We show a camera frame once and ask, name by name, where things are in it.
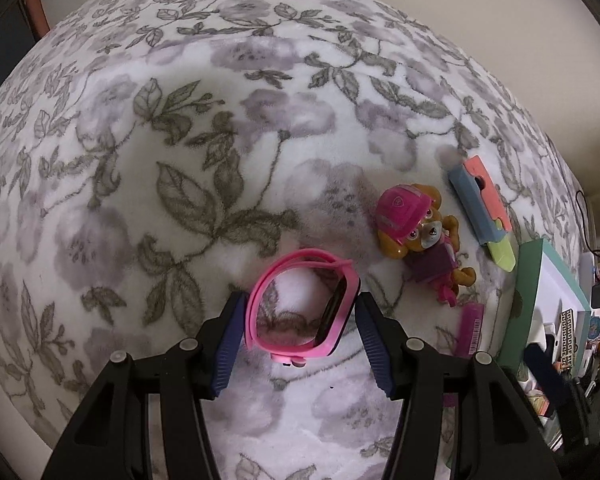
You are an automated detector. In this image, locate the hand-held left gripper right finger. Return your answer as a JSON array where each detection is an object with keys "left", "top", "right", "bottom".
[{"left": 355, "top": 292, "right": 563, "bottom": 480}]

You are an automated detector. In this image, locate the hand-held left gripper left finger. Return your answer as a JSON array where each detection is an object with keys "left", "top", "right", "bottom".
[{"left": 40, "top": 291, "right": 251, "bottom": 480}]

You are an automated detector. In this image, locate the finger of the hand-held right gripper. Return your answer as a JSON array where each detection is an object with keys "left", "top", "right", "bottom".
[{"left": 524, "top": 342, "right": 573, "bottom": 418}]

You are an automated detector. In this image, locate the black gold patterned lighter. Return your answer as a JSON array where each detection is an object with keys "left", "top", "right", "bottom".
[{"left": 555, "top": 310, "right": 578, "bottom": 373}]

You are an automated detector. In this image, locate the pink kids smartwatch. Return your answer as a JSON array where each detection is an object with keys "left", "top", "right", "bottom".
[{"left": 244, "top": 248, "right": 362, "bottom": 367}]

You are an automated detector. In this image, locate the teal box white inside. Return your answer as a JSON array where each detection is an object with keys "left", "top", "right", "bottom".
[{"left": 497, "top": 239, "right": 593, "bottom": 461}]

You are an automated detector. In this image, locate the round blue printed disc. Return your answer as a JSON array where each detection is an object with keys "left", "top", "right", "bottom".
[{"left": 582, "top": 312, "right": 600, "bottom": 356}]

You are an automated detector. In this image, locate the pink rectangular packet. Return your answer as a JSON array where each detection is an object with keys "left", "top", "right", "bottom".
[{"left": 457, "top": 302, "right": 485, "bottom": 358}]

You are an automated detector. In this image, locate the toy dog figure pink helmet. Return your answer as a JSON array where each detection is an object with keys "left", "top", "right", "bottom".
[{"left": 375, "top": 183, "right": 477, "bottom": 308}]

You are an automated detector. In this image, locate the floral fleece blanket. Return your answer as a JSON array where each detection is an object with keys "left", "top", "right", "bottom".
[{"left": 0, "top": 0, "right": 588, "bottom": 480}]

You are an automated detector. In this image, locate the dark cabinet red edge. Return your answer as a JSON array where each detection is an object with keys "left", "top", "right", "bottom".
[{"left": 17, "top": 0, "right": 51, "bottom": 43}]

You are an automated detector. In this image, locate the black cable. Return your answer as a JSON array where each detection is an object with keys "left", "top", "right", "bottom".
[{"left": 574, "top": 189, "right": 600, "bottom": 261}]

